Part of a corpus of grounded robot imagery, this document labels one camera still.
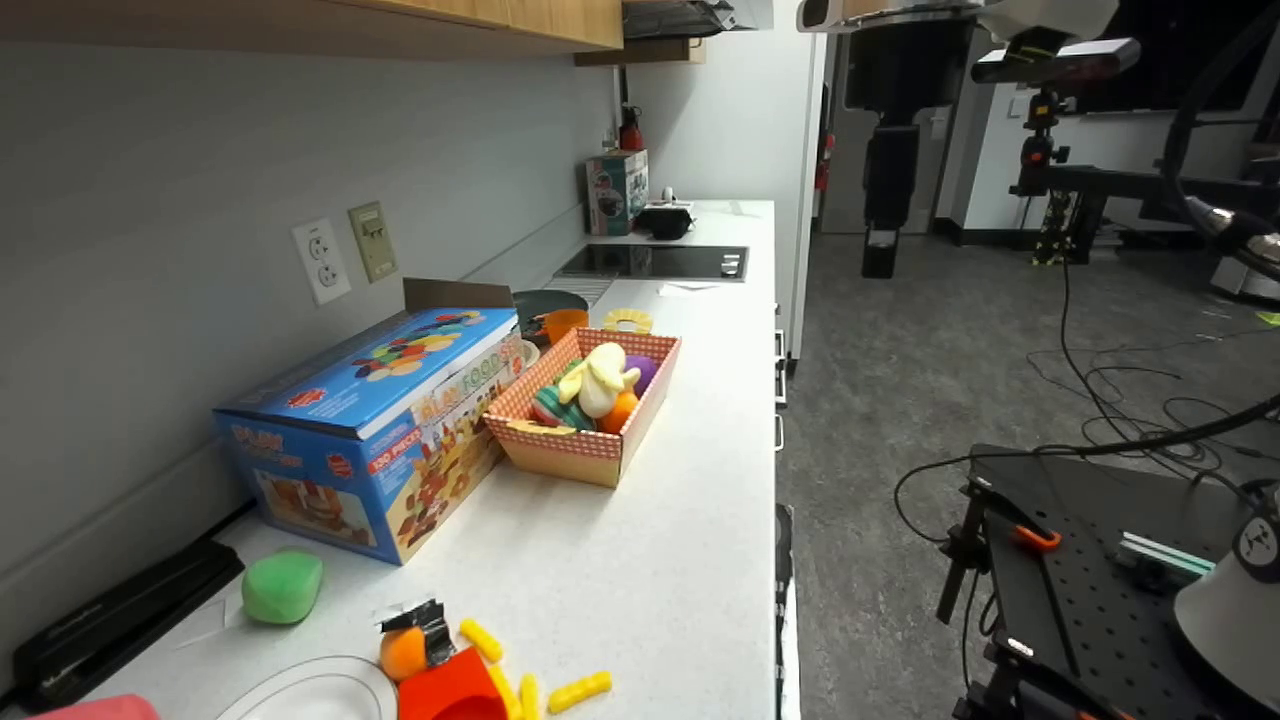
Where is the black induction cooktop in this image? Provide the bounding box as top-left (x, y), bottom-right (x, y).
top-left (564, 245), bottom-right (749, 279)

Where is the blue toy blocks box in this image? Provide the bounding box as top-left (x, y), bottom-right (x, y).
top-left (216, 307), bottom-right (532, 562)

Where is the dark grey round plate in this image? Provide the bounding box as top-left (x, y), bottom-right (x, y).
top-left (513, 288), bottom-right (586, 349)

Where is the red toy piece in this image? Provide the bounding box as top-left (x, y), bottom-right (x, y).
top-left (396, 651), bottom-right (509, 720)

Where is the black flat tray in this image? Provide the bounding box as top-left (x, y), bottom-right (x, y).
top-left (12, 540), bottom-right (244, 712)

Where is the teal appliance cardboard box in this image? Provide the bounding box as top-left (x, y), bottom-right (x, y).
top-left (580, 151), bottom-right (648, 234)

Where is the black camera on tripod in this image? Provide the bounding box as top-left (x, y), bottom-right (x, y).
top-left (973, 29), bottom-right (1139, 197)

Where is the white wall power outlet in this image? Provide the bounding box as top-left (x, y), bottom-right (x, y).
top-left (290, 218), bottom-right (350, 305)

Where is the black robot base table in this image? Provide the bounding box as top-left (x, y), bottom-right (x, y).
top-left (936, 449), bottom-right (1280, 720)

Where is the red fire extinguisher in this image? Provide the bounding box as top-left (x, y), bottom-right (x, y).
top-left (615, 108), bottom-right (643, 151)

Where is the checkered cardboard toy tray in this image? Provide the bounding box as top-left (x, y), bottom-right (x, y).
top-left (487, 327), bottom-right (680, 485)

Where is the pink cloth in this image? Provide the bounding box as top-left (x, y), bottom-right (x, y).
top-left (26, 694), bottom-right (160, 720)

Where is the green sponge toy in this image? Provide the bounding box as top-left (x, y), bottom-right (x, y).
top-left (241, 553), bottom-right (323, 629)

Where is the yellow toy fry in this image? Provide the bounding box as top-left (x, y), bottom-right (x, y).
top-left (547, 670), bottom-right (610, 714)

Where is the beige wall switch plate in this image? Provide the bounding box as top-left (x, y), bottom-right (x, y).
top-left (347, 199), bottom-right (396, 279)

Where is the orange plastic cup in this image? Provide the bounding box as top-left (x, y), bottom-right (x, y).
top-left (541, 307), bottom-right (586, 349)

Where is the white plate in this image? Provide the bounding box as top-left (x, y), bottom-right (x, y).
top-left (216, 655), bottom-right (396, 720)

